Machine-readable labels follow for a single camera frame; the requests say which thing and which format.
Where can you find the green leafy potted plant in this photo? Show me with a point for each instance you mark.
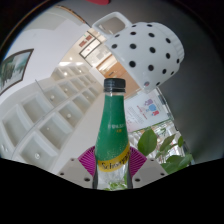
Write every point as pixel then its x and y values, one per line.
pixel 146 141

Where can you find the glass entrance door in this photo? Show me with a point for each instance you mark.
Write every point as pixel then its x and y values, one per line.
pixel 89 46

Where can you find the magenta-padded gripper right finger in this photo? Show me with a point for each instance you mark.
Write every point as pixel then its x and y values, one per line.
pixel 149 170

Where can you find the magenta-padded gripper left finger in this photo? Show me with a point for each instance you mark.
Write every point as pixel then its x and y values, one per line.
pixel 75 171

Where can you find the recessed ceiling lights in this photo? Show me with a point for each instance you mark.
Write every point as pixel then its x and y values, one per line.
pixel 51 97

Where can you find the dark-framed landscape picture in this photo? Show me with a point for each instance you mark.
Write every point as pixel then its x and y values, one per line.
pixel 15 68

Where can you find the green plastic drink bottle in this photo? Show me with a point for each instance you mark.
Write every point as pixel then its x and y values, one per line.
pixel 112 133

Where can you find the white black-dotted mug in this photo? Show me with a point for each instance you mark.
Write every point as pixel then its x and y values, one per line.
pixel 146 50

